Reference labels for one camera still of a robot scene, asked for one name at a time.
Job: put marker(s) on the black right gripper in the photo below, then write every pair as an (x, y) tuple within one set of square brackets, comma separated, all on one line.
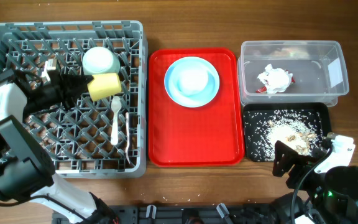
[(303, 164)]

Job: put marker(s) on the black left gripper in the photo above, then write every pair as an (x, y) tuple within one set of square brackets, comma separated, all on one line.
[(68, 81)]

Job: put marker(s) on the yellow plastic cup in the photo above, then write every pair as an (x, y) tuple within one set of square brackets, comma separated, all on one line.
[(104, 85)]

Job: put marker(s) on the mint green bowl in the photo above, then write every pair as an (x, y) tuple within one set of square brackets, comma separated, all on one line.
[(100, 60)]

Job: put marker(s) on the rice and food scraps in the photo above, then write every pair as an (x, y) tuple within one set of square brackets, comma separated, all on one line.
[(300, 130)]

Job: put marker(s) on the white plastic spoon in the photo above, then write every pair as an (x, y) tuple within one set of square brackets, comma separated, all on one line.
[(115, 107)]

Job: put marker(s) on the white plastic fork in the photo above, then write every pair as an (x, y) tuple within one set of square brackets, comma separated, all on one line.
[(127, 115)]

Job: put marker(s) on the red snack wrapper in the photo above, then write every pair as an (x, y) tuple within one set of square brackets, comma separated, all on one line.
[(261, 90)]

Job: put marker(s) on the white napkin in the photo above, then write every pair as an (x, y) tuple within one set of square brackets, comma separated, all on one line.
[(275, 79)]

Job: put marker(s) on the light blue plate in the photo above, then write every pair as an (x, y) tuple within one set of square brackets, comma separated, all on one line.
[(200, 99)]

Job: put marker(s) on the light blue bowl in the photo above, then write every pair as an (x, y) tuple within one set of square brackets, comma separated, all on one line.
[(189, 78)]

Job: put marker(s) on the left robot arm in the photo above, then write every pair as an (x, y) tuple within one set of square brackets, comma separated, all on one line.
[(27, 173)]

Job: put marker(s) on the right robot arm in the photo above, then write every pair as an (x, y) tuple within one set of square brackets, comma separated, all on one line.
[(316, 195)]

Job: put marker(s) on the grey dishwasher rack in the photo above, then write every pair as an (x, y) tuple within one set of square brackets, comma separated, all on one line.
[(79, 140)]

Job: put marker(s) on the black tray bin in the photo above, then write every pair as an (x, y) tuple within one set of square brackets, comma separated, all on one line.
[(319, 107)]

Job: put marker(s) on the red plastic tray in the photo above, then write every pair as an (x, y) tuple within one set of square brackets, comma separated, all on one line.
[(211, 135)]

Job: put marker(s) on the clear plastic bin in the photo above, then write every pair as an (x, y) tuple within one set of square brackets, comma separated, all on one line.
[(318, 68)]

